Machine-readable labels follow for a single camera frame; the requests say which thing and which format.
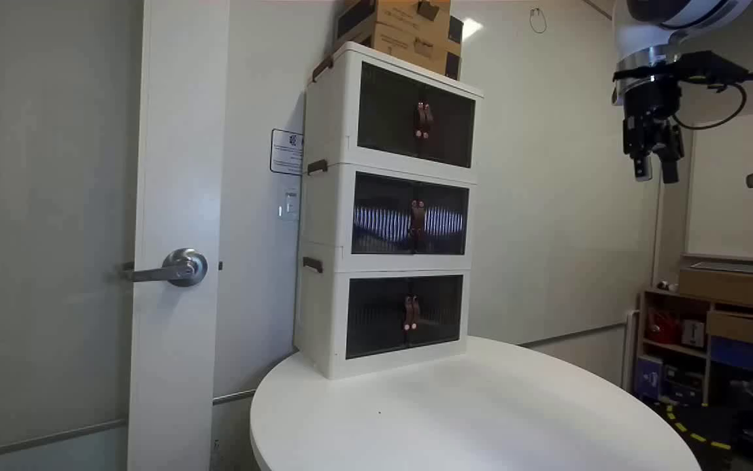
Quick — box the smoked cabinet door copper handle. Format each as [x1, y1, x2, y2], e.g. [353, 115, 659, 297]
[418, 85, 478, 171]
[358, 61, 426, 160]
[405, 275, 467, 345]
[345, 277, 413, 362]
[412, 181, 471, 258]

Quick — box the silver lever door handle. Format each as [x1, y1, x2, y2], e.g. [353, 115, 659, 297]
[123, 246, 212, 289]

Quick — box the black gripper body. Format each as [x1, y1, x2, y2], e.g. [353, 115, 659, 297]
[620, 75, 688, 162]

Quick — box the red bin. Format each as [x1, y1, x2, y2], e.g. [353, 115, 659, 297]
[647, 311, 686, 345]

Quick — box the small cardboard box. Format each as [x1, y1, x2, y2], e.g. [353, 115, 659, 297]
[703, 307, 753, 345]

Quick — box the wide flat cardboard box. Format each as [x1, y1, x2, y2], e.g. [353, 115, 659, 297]
[678, 264, 753, 309]

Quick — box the blue package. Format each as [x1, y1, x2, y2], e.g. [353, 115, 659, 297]
[634, 351, 669, 403]

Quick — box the white glass panel room door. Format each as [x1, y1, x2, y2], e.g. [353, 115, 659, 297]
[0, 0, 233, 471]

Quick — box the white wall board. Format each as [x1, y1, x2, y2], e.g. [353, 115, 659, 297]
[686, 82, 753, 264]

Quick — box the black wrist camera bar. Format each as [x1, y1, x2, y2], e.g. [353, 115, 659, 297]
[613, 51, 753, 90]

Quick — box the brown cardboard box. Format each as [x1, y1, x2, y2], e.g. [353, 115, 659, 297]
[333, 0, 467, 82]

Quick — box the blue bin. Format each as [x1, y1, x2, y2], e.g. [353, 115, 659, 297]
[710, 339, 753, 377]

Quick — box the wooden storage shelf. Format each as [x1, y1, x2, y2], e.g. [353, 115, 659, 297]
[635, 287, 753, 412]

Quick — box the dark translucent cabinet door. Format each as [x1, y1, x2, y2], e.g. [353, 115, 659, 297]
[352, 171, 418, 258]

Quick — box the small white wall sign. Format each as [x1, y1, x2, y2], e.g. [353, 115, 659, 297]
[267, 126, 307, 178]

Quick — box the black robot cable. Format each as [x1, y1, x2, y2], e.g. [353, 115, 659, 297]
[676, 78, 750, 133]

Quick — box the small white wall plate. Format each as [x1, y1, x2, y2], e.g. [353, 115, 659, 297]
[276, 192, 302, 220]

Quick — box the white stacked storage cabinet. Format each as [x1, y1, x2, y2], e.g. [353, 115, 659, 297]
[297, 41, 488, 382]

